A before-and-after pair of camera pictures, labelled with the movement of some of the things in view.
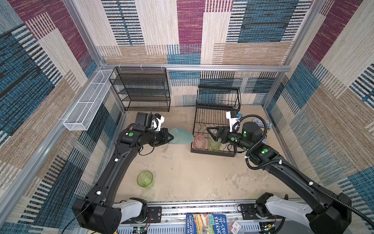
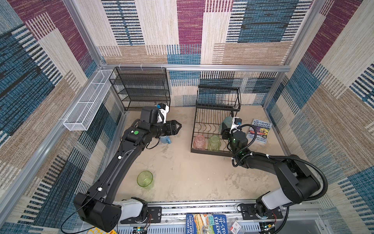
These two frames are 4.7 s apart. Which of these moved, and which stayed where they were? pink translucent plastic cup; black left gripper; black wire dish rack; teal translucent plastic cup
Moved: black left gripper; teal translucent plastic cup
Stayed: black wire dish rack; pink translucent plastic cup
